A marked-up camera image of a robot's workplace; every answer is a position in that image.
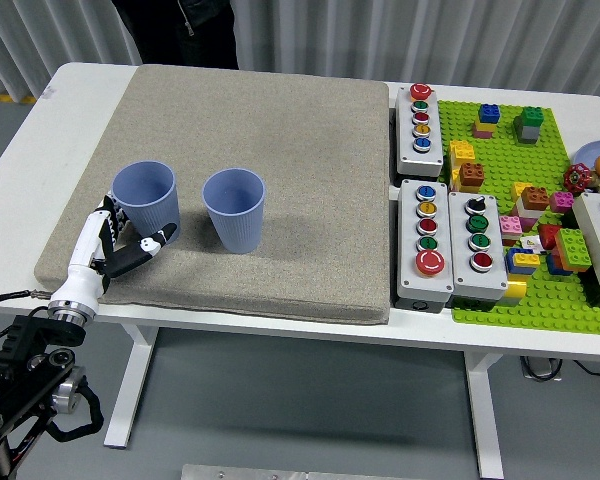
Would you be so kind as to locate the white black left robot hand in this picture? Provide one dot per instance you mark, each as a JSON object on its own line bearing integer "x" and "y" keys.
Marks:
{"x": 87, "y": 240}

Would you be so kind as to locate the blue ribbed plastic cup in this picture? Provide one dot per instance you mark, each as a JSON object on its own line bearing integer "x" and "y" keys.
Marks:
{"x": 147, "y": 200}
{"x": 237, "y": 220}

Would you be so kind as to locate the white table leg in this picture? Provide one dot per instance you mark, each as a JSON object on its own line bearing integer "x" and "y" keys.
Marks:
{"x": 485, "y": 425}
{"x": 127, "y": 390}

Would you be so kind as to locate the grey-brown fabric mat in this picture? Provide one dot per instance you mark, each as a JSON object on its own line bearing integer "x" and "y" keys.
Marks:
{"x": 290, "y": 165}

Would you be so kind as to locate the person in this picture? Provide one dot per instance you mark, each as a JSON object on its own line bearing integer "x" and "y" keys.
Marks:
{"x": 180, "y": 30}

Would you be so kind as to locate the grey five-button control box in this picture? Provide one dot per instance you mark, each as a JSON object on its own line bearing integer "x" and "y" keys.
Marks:
{"x": 407, "y": 150}
{"x": 409, "y": 250}

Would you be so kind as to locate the white pleated curtain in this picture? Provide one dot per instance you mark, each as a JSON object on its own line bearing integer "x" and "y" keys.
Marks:
{"x": 380, "y": 30}

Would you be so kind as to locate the brown toy brick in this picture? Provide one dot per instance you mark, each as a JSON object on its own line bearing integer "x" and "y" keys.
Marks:
{"x": 535, "y": 198}
{"x": 472, "y": 174}

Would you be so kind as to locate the pink toy brick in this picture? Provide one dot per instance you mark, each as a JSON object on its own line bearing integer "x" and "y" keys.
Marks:
{"x": 481, "y": 134}
{"x": 510, "y": 225}

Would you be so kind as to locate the blue toy brick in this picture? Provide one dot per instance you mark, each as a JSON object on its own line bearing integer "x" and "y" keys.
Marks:
{"x": 514, "y": 267}
{"x": 489, "y": 113}

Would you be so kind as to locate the green studded baseplate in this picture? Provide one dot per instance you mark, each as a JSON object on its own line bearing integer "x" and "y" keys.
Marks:
{"x": 505, "y": 155}

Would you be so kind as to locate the yellow round toy brick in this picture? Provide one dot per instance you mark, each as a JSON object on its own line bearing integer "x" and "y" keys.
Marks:
{"x": 515, "y": 289}

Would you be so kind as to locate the white paper label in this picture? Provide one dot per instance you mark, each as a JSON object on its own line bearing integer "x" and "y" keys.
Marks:
{"x": 530, "y": 243}

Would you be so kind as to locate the grey toy brick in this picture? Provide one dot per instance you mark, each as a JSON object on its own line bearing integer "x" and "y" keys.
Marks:
{"x": 528, "y": 134}

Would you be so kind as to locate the red toy brick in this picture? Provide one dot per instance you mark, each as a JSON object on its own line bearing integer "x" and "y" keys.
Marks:
{"x": 549, "y": 235}

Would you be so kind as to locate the small green toy brick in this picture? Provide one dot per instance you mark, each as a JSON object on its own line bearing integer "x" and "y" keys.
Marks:
{"x": 533, "y": 115}

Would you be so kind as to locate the magenta toy brick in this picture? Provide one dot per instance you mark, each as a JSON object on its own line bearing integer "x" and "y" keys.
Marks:
{"x": 562, "y": 201}

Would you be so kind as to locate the large green toy brick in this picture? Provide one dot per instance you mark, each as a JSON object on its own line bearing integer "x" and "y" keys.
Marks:
{"x": 573, "y": 246}

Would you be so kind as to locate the brass valve red handwheel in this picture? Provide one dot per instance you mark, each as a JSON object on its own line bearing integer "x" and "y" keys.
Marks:
{"x": 576, "y": 177}

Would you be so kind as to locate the grey control box green buttons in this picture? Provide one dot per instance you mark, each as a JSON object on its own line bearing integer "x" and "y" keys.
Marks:
{"x": 595, "y": 235}

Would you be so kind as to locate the light blue plate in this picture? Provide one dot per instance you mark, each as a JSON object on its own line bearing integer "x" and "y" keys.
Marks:
{"x": 589, "y": 150}

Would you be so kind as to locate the grey selector switch control box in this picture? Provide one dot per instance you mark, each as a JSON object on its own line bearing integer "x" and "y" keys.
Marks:
{"x": 495, "y": 280}

